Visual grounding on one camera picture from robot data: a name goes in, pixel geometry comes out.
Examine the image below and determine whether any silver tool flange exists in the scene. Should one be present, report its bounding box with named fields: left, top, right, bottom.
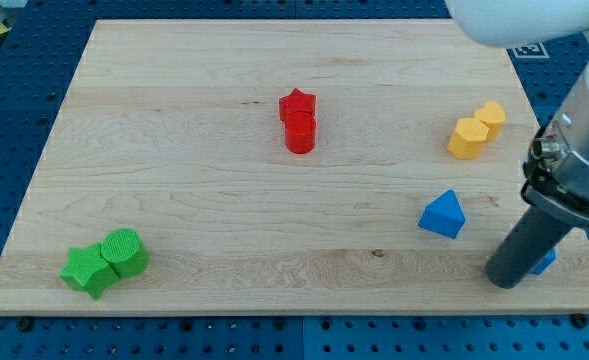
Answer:
left=521, top=74, right=589, bottom=231

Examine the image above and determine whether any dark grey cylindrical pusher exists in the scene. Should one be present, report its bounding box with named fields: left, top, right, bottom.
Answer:
left=485, top=206, right=572, bottom=289

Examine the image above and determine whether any blue triangle block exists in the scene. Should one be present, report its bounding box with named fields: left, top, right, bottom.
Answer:
left=418, top=189, right=466, bottom=239

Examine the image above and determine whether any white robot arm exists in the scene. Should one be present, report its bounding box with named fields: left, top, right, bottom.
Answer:
left=446, top=0, right=589, bottom=289

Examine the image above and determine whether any blue cube block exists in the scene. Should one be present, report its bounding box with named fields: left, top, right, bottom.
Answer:
left=530, top=248, right=557, bottom=275

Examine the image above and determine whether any yellow heart block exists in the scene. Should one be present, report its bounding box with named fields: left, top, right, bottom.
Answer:
left=474, top=101, right=506, bottom=142

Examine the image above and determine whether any yellow hexagon block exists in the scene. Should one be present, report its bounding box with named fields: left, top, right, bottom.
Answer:
left=447, top=118, right=489, bottom=160

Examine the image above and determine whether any fiducial marker tag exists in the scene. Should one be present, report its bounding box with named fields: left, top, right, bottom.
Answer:
left=511, top=42, right=549, bottom=59

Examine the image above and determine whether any red cylinder block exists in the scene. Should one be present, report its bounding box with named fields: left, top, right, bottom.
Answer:
left=284, top=112, right=316, bottom=154

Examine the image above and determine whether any red star block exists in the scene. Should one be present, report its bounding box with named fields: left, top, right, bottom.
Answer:
left=278, top=88, right=317, bottom=121

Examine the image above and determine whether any wooden board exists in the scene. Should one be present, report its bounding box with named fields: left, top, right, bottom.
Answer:
left=0, top=20, right=589, bottom=317

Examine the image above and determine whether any green cylinder block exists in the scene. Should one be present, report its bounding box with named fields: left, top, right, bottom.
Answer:
left=100, top=228, right=150, bottom=278

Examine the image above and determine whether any green star block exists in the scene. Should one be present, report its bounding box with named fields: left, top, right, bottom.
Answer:
left=59, top=243, right=120, bottom=300

